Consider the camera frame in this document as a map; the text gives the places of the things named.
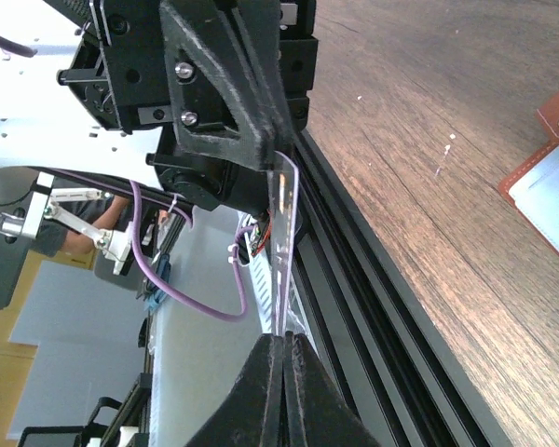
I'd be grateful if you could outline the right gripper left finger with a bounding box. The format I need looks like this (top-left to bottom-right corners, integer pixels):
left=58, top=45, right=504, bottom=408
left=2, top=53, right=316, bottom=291
left=186, top=334, right=284, bottom=446

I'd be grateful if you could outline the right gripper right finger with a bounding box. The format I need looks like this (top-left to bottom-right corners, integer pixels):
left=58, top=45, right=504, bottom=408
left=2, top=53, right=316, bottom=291
left=282, top=332, right=379, bottom=447

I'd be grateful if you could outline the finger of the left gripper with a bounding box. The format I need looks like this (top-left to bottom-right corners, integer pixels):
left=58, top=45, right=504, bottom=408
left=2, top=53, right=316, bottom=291
left=234, top=0, right=294, bottom=154
left=159, top=1, right=277, bottom=170

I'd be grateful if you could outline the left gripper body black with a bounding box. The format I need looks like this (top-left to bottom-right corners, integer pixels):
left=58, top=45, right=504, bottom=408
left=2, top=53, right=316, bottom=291
left=58, top=0, right=319, bottom=136

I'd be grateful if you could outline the transparent credit card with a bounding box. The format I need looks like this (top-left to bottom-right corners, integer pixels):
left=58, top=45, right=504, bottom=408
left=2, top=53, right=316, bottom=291
left=267, top=152, right=299, bottom=336

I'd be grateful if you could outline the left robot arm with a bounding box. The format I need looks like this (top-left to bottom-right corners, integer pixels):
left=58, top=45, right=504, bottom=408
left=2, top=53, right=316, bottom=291
left=0, top=1, right=319, bottom=215

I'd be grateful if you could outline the person in background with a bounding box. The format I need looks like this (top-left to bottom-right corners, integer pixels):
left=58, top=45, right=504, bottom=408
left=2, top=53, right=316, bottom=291
left=30, top=196, right=133, bottom=257

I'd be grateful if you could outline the black aluminium frame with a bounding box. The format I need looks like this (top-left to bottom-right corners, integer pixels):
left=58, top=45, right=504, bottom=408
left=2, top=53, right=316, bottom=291
left=291, top=133, right=510, bottom=446

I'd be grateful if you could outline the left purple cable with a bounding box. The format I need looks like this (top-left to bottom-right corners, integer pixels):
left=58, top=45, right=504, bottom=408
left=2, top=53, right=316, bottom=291
left=0, top=25, right=302, bottom=323

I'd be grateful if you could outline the light blue slotted cable duct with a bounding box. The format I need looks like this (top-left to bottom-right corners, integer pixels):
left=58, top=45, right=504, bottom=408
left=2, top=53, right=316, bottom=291
left=251, top=253, right=304, bottom=336

